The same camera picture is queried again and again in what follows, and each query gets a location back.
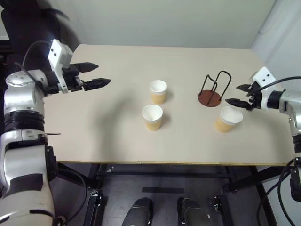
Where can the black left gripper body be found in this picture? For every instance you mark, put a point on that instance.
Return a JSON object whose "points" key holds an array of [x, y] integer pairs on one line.
{"points": [[71, 80]]}

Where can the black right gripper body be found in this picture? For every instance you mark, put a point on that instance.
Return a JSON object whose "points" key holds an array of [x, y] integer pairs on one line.
{"points": [[255, 97]]}

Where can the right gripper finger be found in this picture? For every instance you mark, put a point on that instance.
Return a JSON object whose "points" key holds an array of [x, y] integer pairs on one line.
{"points": [[244, 88], [237, 102]]}

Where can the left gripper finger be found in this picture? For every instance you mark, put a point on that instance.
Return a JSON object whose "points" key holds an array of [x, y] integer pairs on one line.
{"points": [[96, 83], [88, 66]]}

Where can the white and tan paper cup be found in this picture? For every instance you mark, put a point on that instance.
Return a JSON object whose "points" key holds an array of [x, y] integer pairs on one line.
{"points": [[224, 126], [152, 120], [158, 94]]}

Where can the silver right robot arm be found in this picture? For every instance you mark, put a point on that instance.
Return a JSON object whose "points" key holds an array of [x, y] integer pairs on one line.
{"points": [[289, 101]]}

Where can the black office chair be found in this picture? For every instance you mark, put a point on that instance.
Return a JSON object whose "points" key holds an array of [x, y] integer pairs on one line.
{"points": [[28, 21]]}

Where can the black tape strip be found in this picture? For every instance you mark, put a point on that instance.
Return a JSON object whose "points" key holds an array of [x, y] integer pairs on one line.
{"points": [[162, 190]]}

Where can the dark glossy rounded shape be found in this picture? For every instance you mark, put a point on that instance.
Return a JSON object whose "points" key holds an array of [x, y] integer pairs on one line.
{"points": [[191, 214], [138, 214]]}

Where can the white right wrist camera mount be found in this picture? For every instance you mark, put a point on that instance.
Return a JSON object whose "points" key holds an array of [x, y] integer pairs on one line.
{"points": [[264, 76]]}

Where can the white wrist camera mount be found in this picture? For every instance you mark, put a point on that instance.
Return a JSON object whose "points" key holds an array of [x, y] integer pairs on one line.
{"points": [[264, 76], [57, 53]]}

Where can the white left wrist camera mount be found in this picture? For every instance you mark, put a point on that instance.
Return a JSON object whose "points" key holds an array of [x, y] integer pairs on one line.
{"points": [[57, 53]]}

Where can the black metal table frame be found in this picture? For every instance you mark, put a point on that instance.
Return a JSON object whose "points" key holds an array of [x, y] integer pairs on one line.
{"points": [[162, 175]]}

